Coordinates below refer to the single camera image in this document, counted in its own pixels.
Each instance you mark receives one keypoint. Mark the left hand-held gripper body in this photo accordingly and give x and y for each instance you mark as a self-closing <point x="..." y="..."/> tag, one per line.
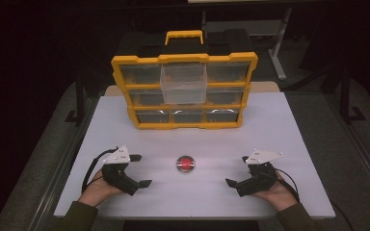
<point x="117" y="174"/>

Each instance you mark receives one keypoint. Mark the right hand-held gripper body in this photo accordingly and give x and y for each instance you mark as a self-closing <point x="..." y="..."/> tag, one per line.
<point x="260" y="179"/>

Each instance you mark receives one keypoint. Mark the round red tin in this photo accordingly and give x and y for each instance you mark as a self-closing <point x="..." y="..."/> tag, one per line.
<point x="185" y="164"/>

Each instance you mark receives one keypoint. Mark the pulled-out clear plastic drawer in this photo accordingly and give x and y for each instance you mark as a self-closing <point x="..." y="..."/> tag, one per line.
<point x="183" y="93"/>

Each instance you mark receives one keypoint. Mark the person's left hand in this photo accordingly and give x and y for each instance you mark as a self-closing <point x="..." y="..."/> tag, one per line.
<point x="96" y="191"/>

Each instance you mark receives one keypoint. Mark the person's right hand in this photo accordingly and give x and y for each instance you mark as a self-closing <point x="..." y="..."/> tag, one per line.
<point x="281" y="195"/>

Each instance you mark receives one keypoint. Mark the black metal stand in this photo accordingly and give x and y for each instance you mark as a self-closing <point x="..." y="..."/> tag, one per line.
<point x="345" y="96"/>
<point x="79" y="102"/>

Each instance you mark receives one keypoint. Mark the set of closed clear drawers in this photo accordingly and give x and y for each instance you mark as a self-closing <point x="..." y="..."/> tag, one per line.
<point x="141" y="74"/>

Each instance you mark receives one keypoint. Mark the yellow organizer cabinet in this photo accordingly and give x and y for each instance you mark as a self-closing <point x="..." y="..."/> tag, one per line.
<point x="186" y="58"/>

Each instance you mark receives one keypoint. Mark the dark box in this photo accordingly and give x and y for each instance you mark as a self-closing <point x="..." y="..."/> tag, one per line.
<point x="141" y="45"/>
<point x="231" y="41"/>

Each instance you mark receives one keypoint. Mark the metal floor rail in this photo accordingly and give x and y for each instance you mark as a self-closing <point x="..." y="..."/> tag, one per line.
<point x="56" y="183"/>
<point x="363" y="154"/>

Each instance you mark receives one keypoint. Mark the white metal desk frame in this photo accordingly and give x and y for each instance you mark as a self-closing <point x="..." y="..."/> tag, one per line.
<point x="277" y="54"/>

